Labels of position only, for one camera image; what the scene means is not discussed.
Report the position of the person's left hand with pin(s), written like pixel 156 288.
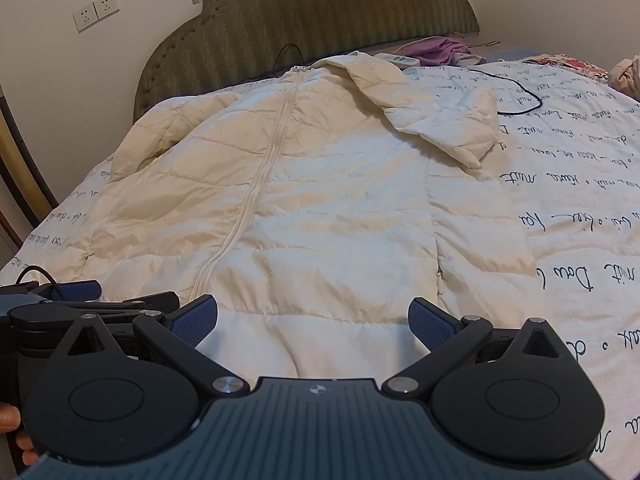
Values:
pixel 10 421

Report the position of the white remote control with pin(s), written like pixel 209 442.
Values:
pixel 401 61

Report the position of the white wall socket pair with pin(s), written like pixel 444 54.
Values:
pixel 94 12

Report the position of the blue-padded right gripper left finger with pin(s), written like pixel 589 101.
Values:
pixel 172 343

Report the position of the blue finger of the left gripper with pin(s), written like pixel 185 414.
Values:
pixel 76 291

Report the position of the cream puffer jacket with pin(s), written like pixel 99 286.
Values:
pixel 313 208

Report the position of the green upholstered headboard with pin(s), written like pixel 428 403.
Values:
pixel 233 41

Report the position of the floral patterned cloth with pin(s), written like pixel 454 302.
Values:
pixel 584 68

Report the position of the gold wooden furniture edge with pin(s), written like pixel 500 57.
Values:
pixel 26 199

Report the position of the purple garment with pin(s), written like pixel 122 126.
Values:
pixel 441 51

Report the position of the peach clothes pile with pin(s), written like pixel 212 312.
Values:
pixel 625 77

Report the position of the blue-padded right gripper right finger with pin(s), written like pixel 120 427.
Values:
pixel 450 343

